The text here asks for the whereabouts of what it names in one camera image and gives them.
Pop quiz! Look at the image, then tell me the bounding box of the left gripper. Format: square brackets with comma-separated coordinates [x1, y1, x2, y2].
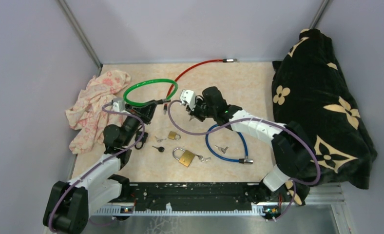
[121, 99, 158, 146]

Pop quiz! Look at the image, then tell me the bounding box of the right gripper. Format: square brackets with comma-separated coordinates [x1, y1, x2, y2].
[186, 97, 216, 122]

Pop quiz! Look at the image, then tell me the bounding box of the green cable lock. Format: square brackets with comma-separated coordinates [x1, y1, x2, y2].
[123, 78, 178, 107]

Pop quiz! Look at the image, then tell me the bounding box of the small padlock key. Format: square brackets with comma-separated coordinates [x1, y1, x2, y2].
[155, 136, 167, 142]

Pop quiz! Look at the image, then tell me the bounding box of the small brass padlock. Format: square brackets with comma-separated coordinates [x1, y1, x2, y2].
[167, 131, 181, 140]

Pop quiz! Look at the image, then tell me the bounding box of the black-headed key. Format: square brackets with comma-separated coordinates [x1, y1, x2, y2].
[153, 146, 165, 153]

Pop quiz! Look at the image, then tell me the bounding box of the silver key bunch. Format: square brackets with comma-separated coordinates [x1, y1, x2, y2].
[195, 155, 211, 162]

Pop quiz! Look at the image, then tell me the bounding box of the large brass padlock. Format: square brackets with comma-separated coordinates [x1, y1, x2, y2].
[172, 147, 196, 167]

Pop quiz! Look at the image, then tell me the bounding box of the red cable lock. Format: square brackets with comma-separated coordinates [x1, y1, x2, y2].
[163, 58, 239, 115]

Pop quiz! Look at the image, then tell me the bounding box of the blue cable lock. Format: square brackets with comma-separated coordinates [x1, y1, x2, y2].
[205, 132, 253, 164]

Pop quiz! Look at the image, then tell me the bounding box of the black cable lock head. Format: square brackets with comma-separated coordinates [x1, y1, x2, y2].
[134, 131, 149, 150]

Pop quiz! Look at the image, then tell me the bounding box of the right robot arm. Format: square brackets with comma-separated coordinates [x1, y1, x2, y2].
[180, 86, 320, 201]

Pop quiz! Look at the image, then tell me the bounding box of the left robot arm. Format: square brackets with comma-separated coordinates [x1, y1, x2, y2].
[43, 99, 157, 234]

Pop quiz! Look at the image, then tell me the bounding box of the pink patterned cloth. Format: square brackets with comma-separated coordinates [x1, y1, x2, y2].
[65, 70, 132, 155]

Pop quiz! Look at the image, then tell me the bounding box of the black floral blanket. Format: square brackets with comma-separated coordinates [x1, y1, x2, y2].
[271, 29, 378, 205]

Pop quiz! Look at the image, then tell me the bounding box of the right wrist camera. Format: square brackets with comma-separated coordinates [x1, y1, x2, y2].
[180, 89, 196, 109]

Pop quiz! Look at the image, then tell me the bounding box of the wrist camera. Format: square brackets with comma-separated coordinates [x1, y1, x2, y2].
[180, 89, 196, 109]
[111, 98, 126, 113]

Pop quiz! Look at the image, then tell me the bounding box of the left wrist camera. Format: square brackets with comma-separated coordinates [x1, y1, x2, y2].
[111, 98, 126, 113]

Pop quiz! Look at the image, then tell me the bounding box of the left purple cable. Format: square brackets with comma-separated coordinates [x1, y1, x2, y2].
[47, 102, 146, 233]

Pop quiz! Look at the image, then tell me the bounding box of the purple cable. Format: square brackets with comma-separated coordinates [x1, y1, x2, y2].
[47, 102, 146, 233]
[167, 99, 322, 222]

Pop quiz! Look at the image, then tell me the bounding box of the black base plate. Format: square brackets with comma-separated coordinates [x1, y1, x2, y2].
[111, 182, 290, 212]

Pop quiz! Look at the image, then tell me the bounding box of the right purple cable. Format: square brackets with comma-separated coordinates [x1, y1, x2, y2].
[167, 99, 322, 222]

